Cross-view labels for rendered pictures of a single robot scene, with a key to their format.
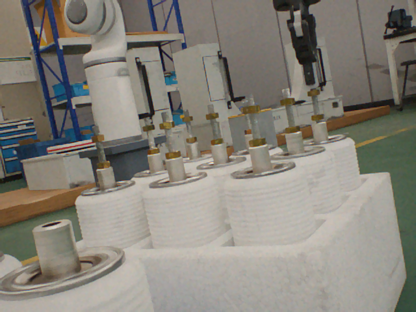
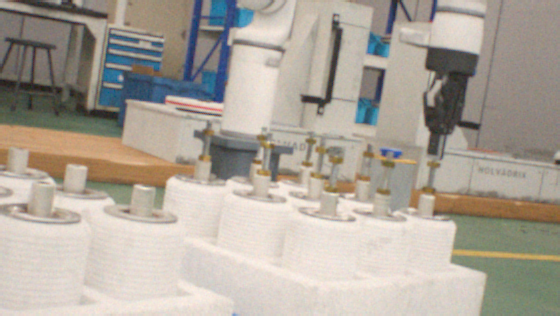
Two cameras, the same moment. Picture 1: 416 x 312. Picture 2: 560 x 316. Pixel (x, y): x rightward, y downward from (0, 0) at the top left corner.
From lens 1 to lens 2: 0.60 m
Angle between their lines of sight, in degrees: 10
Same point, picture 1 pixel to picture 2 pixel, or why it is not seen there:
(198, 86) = (413, 84)
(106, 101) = (243, 88)
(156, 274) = (207, 266)
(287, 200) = (330, 245)
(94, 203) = (182, 188)
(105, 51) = (262, 34)
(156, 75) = (354, 47)
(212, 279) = (247, 285)
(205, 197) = (273, 219)
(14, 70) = not seen: outside the picture
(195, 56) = not seen: hidden behind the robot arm
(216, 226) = (274, 248)
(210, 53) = not seen: hidden behind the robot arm
